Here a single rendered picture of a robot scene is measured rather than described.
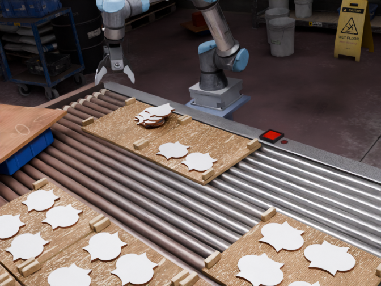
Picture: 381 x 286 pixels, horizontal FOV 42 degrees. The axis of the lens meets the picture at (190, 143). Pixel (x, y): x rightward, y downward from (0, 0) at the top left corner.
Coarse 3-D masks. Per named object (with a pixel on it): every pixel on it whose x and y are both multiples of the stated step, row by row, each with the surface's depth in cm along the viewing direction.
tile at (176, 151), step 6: (168, 144) 210; (174, 144) 209; (180, 144) 208; (162, 150) 206; (168, 150) 205; (174, 150) 204; (180, 150) 204; (186, 150) 203; (162, 156) 203; (168, 156) 201; (174, 156) 200; (180, 156) 200
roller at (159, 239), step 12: (36, 168) 215; (48, 168) 209; (60, 180) 201; (72, 180) 199; (84, 192) 190; (96, 204) 184; (108, 204) 181; (120, 216) 175; (132, 216) 173; (132, 228) 170; (144, 228) 167; (156, 240) 162; (168, 240) 159; (168, 252) 158; (180, 252) 154; (192, 252) 154; (192, 264) 151; (204, 264) 148
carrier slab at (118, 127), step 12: (120, 108) 251; (132, 108) 249; (144, 108) 247; (96, 120) 241; (108, 120) 240; (120, 120) 238; (132, 120) 237; (168, 120) 232; (96, 132) 230; (108, 132) 229; (120, 132) 227; (132, 132) 226; (144, 132) 224; (156, 132) 223; (120, 144) 217; (132, 144) 216
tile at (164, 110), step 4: (164, 104) 233; (168, 104) 232; (152, 108) 231; (156, 108) 230; (160, 108) 229; (164, 108) 229; (168, 108) 228; (172, 108) 228; (148, 112) 229; (152, 112) 227; (156, 112) 226; (160, 112) 226; (164, 112) 225; (168, 112) 225; (152, 116) 225; (156, 116) 224; (160, 116) 223; (164, 116) 223
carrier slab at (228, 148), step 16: (176, 128) 224; (192, 128) 222; (208, 128) 220; (160, 144) 213; (192, 144) 209; (208, 144) 208; (224, 144) 206; (240, 144) 205; (160, 160) 201; (176, 160) 200; (224, 160) 195; (240, 160) 196; (192, 176) 188
